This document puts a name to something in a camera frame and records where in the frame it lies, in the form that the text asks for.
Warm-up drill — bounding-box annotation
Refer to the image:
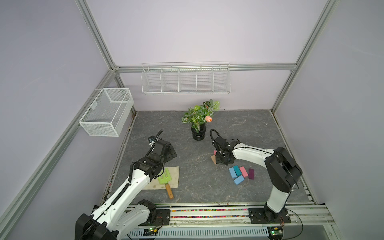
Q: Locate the natural wood block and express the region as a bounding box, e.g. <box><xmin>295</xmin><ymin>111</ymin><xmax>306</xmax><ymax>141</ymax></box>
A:
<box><xmin>211</xmin><ymin>155</ymin><xmax>217</xmax><ymax>165</ymax></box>

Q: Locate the light blue block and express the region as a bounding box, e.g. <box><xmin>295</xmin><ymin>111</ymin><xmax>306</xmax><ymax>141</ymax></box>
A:
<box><xmin>234</xmin><ymin>176</ymin><xmax>245</xmax><ymax>185</ymax></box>
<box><xmin>229</xmin><ymin>168</ymin><xmax>238</xmax><ymax>179</ymax></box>

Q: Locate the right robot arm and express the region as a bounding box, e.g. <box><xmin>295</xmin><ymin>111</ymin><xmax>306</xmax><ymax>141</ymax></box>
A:
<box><xmin>211</xmin><ymin>135</ymin><xmax>303</xmax><ymax>215</ymax></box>

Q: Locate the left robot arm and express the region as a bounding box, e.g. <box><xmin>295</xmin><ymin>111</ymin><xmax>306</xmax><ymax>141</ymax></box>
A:
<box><xmin>75</xmin><ymin>137</ymin><xmax>177</xmax><ymax>240</ymax></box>

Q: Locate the teal block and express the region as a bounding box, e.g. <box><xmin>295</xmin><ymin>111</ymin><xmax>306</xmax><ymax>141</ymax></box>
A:
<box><xmin>233</xmin><ymin>166</ymin><xmax>242</xmax><ymax>177</ymax></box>

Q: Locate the purple block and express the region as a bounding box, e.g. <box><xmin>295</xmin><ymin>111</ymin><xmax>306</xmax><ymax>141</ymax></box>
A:
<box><xmin>249</xmin><ymin>168</ymin><xmax>255</xmax><ymax>180</ymax></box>

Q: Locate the black plant vase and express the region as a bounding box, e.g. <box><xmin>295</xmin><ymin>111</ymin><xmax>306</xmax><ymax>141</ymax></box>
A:
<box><xmin>191</xmin><ymin>124</ymin><xmax>207</xmax><ymax>141</ymax></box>

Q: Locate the artificial green plant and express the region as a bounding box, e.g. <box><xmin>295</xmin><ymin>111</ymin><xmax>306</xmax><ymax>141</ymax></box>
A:
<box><xmin>182</xmin><ymin>100</ymin><xmax>221</xmax><ymax>132</ymax></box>

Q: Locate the white mesh wire basket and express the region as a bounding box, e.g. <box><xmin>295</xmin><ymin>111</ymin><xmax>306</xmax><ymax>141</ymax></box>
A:
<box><xmin>79</xmin><ymin>88</ymin><xmax>134</xmax><ymax>137</ymax></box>

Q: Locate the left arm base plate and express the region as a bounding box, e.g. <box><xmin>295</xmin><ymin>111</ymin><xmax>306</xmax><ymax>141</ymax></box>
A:
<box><xmin>140</xmin><ymin>209</ymin><xmax>171</xmax><ymax>227</ymax></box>

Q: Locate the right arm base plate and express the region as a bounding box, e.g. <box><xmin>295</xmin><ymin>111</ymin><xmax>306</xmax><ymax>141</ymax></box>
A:
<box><xmin>248</xmin><ymin>208</ymin><xmax>291</xmax><ymax>224</ymax></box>

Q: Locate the white slotted cable duct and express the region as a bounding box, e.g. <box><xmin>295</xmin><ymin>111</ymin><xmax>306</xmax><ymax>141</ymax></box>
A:
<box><xmin>123</xmin><ymin>226</ymin><xmax>269</xmax><ymax>240</ymax></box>

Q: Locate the long white wire shelf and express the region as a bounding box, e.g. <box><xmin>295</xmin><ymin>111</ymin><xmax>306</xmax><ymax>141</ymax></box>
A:
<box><xmin>141</xmin><ymin>64</ymin><xmax>232</xmax><ymax>95</ymax></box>

